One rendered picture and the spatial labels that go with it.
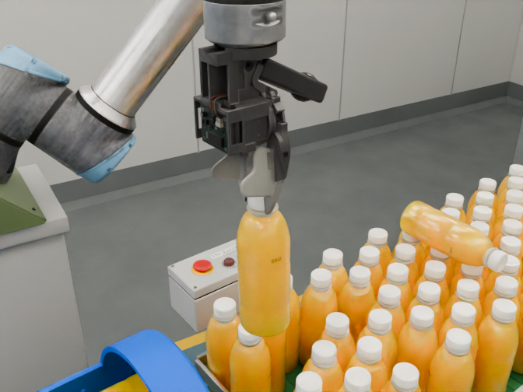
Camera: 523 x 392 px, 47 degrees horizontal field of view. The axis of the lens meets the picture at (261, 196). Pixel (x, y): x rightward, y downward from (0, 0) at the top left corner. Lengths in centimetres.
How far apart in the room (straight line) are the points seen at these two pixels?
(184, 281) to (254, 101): 53
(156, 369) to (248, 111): 34
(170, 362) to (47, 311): 78
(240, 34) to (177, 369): 41
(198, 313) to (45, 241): 44
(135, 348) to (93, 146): 64
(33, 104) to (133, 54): 24
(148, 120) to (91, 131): 241
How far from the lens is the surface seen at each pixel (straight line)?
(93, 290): 301
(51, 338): 158
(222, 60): 65
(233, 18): 64
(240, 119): 66
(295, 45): 409
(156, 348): 80
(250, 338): 100
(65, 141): 136
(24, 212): 136
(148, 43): 131
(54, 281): 148
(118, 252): 326
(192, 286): 112
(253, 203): 75
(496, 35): 545
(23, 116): 137
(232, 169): 76
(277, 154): 70
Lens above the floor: 177
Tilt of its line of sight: 29 degrees down
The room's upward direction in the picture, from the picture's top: straight up
